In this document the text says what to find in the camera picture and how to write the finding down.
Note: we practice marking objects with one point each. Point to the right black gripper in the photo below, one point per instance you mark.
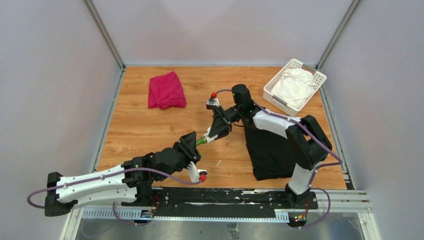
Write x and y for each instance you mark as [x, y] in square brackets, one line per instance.
[220, 124]

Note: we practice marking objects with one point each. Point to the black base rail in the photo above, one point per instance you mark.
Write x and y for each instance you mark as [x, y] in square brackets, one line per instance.
[203, 202]

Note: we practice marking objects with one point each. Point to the white cloth in basket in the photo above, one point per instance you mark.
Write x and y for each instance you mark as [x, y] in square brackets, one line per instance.
[294, 87]

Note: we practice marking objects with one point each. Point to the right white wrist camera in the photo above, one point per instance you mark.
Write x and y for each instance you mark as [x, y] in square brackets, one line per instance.
[212, 102]

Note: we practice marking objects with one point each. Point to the white pipe fitting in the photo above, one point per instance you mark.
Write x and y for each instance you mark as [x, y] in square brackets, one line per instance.
[207, 139]

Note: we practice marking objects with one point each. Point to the green water faucet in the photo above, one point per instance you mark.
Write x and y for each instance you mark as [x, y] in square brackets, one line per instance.
[201, 141]

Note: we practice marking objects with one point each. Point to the white plastic basket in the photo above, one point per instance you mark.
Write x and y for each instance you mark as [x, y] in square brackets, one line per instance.
[320, 78]

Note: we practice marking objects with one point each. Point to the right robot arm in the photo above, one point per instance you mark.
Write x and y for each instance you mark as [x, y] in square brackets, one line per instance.
[308, 142]

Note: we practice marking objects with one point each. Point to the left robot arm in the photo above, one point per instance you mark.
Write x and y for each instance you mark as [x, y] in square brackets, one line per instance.
[128, 183]

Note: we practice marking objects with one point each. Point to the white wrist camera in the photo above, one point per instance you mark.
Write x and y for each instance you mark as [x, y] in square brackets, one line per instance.
[196, 175]
[212, 102]

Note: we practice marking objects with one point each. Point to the magenta folded cloth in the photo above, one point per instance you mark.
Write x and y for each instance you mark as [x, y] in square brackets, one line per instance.
[166, 91]

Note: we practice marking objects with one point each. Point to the black folded cloth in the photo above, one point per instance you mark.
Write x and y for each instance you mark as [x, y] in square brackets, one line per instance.
[270, 154]

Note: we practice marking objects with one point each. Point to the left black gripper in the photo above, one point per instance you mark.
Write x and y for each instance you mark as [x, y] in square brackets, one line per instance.
[187, 144]

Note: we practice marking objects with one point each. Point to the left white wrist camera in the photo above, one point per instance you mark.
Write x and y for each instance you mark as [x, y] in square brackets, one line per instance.
[196, 175]

